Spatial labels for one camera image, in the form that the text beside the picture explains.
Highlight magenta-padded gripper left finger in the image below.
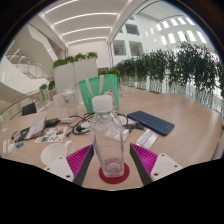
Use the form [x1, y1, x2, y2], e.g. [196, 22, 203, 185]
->
[42, 143, 95, 186]

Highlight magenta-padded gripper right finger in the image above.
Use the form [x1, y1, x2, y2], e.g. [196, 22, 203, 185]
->
[128, 142, 184, 186]

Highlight clear plastic water bottle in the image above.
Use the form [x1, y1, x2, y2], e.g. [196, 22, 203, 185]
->
[89, 94, 127, 178]

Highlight white mug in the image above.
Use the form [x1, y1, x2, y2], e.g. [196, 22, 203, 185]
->
[40, 140, 76, 167]

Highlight dark blue keyboard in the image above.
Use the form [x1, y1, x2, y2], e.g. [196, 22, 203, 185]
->
[126, 110, 176, 137]

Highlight printed paper booklet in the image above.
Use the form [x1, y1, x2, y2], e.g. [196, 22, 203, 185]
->
[19, 115, 49, 141]

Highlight black power adapter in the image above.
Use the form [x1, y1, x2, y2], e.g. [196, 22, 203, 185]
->
[45, 117, 62, 128]

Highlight white power adapter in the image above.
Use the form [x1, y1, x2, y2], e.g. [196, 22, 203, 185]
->
[59, 116, 76, 125]

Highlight black notebook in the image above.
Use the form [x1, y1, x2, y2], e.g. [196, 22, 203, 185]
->
[12, 128, 30, 142]

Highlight flat round red coaster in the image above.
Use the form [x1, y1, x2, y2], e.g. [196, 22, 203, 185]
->
[98, 162, 131, 185]

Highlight black office chair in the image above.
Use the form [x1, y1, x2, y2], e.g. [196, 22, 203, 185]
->
[21, 102, 38, 117]

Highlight tall clear tumbler with lid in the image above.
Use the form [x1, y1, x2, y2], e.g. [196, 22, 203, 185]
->
[61, 84, 79, 118]

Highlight glass railing with wooden handrail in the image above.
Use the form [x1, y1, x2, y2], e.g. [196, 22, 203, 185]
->
[0, 89, 46, 122]

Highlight small planter box with plants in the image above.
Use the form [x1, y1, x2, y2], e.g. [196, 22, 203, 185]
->
[38, 79, 56, 101]

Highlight green tote bag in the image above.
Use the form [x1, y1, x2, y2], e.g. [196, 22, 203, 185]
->
[78, 73, 120, 114]

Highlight white cabinet with plants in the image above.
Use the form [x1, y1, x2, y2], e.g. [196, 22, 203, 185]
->
[52, 51, 100, 95]

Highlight green hedge plants row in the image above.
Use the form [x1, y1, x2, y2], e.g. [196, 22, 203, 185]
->
[98, 41, 224, 112]

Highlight ceiling light strips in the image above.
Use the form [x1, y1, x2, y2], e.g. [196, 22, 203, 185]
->
[43, 0, 118, 46]

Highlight tangled black cables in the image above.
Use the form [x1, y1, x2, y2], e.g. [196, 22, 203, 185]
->
[64, 112, 148, 136]

